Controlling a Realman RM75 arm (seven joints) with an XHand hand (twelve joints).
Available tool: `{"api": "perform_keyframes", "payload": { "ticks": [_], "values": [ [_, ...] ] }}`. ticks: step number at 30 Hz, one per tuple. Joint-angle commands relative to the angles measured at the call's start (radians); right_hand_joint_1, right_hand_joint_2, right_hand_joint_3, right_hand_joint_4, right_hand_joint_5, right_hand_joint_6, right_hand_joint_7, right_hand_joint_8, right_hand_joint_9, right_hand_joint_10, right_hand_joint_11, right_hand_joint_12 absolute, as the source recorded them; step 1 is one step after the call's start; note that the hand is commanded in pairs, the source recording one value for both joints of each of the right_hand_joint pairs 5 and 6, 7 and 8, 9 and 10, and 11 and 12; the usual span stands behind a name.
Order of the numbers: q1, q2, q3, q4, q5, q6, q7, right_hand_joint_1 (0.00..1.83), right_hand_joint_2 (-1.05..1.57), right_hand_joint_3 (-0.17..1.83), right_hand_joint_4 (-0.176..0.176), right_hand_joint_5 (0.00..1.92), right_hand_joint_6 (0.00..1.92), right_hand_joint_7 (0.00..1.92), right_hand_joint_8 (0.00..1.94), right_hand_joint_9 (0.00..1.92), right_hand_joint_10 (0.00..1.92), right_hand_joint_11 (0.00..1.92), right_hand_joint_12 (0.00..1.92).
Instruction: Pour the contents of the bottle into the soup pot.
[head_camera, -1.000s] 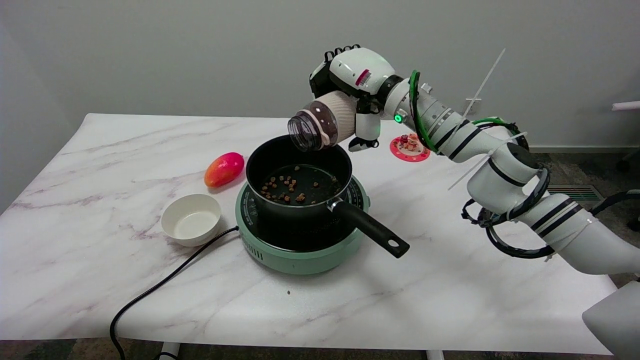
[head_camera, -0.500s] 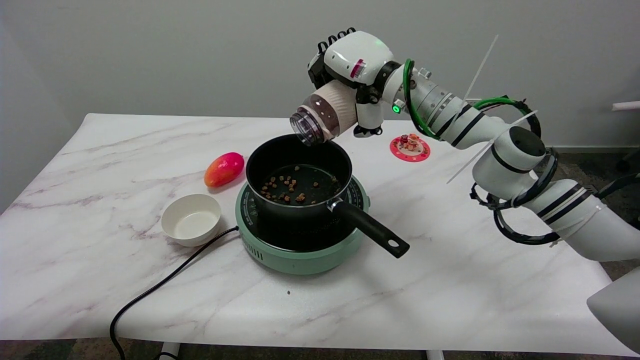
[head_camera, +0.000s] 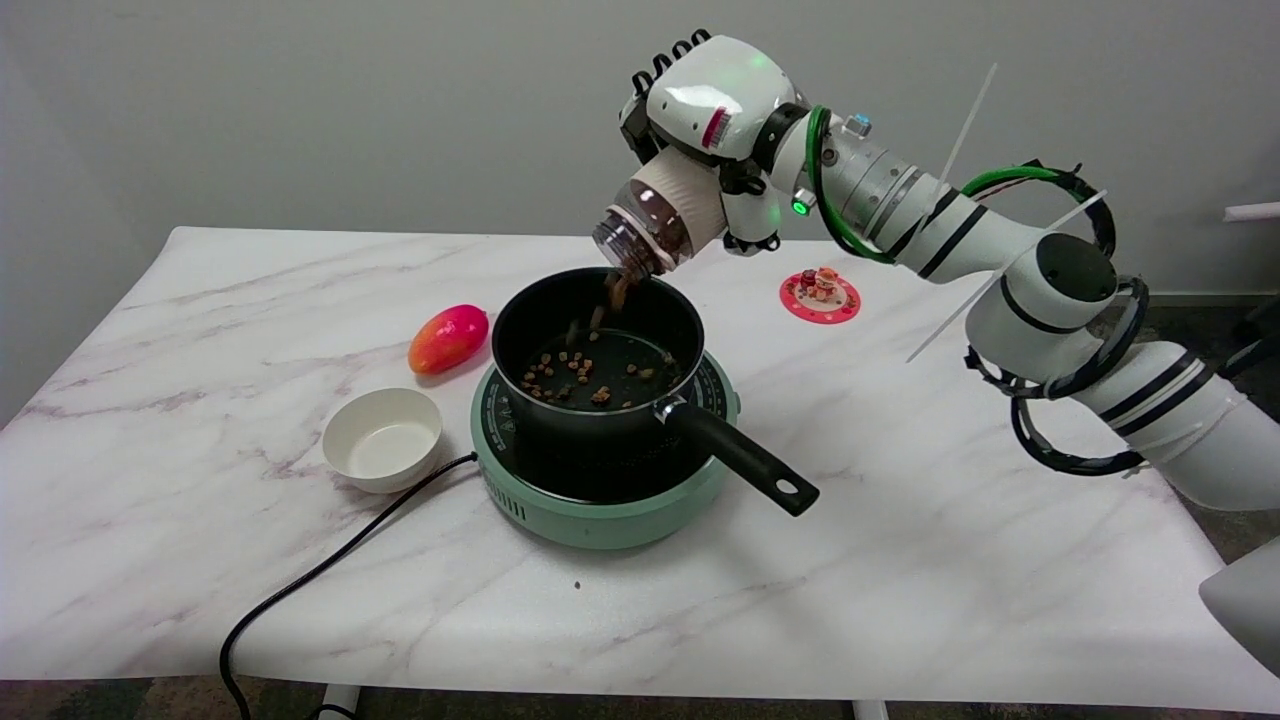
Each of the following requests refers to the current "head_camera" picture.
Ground green induction cooker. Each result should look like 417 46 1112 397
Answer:
470 349 742 551

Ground red round coaster with figurines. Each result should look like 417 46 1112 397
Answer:
779 267 862 325

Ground green cable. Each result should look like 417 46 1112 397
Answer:
805 105 1071 266

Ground clear bottle with beige sleeve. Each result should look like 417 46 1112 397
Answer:
591 146 729 280

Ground red yellow mango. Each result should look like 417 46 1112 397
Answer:
407 304 490 377

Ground brown food pieces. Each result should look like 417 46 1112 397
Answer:
519 272 686 407

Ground black soup pot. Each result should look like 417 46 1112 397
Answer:
490 266 821 518

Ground black cable loop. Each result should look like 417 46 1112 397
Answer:
962 160 1151 477

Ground white ceramic bowl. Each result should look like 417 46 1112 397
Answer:
321 387 444 495

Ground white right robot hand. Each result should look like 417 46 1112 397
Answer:
618 29 801 256

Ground black power cord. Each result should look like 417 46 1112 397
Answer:
218 452 480 720

